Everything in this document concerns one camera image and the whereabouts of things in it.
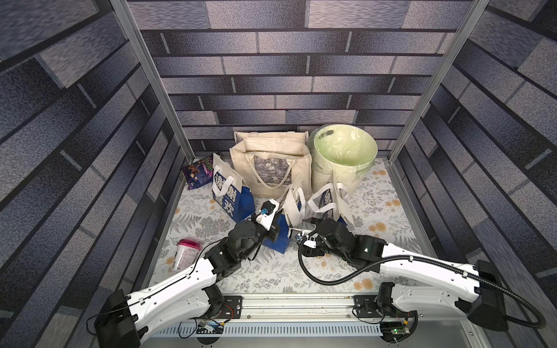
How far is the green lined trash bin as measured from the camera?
31.8 inches

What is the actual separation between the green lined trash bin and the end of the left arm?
28 cm

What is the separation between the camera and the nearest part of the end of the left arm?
62 cm
